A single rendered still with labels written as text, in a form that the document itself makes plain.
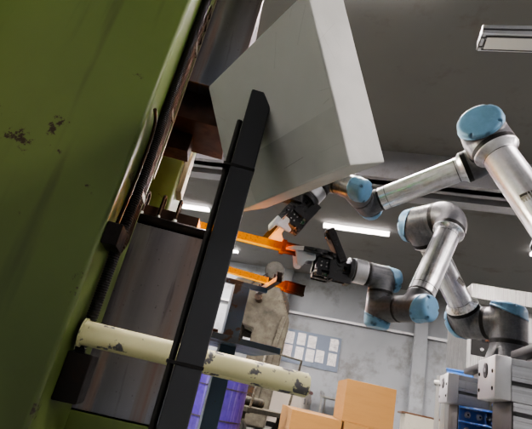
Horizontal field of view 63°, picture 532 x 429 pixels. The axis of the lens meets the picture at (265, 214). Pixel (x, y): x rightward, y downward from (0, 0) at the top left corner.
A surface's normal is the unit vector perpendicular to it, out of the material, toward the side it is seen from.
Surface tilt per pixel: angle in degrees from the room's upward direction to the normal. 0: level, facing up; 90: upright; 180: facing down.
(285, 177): 120
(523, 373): 90
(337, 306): 90
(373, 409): 90
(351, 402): 90
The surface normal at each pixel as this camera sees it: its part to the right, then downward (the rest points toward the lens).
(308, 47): -0.81, 0.13
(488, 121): -0.56, -0.52
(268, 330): -0.04, -0.38
